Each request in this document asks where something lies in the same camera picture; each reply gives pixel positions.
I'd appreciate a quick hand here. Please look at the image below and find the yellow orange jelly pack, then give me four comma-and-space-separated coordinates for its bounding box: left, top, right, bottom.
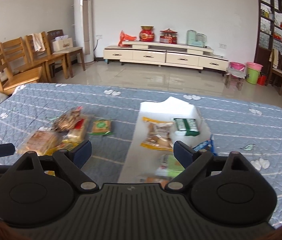
43, 141, 82, 177

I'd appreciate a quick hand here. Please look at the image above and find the blue sandwich cookie pack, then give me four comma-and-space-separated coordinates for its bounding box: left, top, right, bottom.
193, 135, 218, 156

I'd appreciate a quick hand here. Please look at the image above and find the light green snack pack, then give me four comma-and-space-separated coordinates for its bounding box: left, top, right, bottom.
155, 154, 184, 178

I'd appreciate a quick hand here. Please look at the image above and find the white wafer red label pack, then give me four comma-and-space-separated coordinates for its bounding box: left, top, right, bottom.
66, 115, 91, 143

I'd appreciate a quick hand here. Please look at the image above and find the sliced bread clear pack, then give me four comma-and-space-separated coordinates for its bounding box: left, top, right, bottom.
17, 129, 62, 156

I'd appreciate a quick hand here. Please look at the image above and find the dark green snack pack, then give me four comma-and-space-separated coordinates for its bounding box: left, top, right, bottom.
174, 118, 200, 137

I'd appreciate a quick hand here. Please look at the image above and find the brown cookies clear bag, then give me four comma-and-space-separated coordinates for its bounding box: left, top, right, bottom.
52, 106, 82, 132

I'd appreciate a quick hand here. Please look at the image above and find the green label square biscuit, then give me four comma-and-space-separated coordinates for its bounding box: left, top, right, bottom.
90, 119, 112, 136

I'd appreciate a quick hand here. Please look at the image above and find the egg pancake snack bag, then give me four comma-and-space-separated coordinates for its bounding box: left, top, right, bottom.
140, 116, 174, 152

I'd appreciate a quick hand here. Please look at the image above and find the white cardboard tray box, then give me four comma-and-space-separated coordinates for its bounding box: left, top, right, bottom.
118, 97, 214, 185

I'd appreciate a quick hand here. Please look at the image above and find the nearest wooden chair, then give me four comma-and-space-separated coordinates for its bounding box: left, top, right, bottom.
0, 48, 43, 95

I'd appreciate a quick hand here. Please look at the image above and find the blue quilted table cover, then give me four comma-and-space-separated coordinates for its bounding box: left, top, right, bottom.
0, 83, 282, 227

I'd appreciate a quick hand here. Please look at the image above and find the small wooden stool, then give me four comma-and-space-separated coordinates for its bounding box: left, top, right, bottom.
225, 67, 246, 91

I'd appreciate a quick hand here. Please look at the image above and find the green plastic bucket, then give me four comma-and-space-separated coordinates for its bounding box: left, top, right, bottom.
246, 62, 262, 85

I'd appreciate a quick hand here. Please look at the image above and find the pink plastic basin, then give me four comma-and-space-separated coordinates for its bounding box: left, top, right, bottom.
229, 62, 245, 72

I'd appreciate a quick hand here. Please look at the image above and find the cream tv cabinet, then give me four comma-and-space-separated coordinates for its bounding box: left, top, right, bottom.
104, 41, 229, 74

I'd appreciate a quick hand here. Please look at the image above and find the dark chair with bag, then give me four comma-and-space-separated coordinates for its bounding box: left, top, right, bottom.
47, 29, 86, 77

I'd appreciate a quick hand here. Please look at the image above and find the white paper gift bag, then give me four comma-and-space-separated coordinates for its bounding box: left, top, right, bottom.
52, 35, 73, 52

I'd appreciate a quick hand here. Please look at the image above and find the mint green kitchen appliance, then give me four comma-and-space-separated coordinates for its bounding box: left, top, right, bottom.
187, 30, 207, 47

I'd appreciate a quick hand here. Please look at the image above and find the red pavilion gift box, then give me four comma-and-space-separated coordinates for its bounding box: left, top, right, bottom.
159, 28, 177, 44

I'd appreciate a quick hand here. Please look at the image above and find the white standing air conditioner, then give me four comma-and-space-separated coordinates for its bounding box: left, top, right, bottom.
73, 0, 94, 63

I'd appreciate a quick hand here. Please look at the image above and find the red plastic bag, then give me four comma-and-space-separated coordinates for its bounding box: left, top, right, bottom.
118, 31, 137, 47

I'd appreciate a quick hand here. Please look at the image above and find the red round jar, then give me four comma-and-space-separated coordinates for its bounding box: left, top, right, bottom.
139, 25, 155, 42

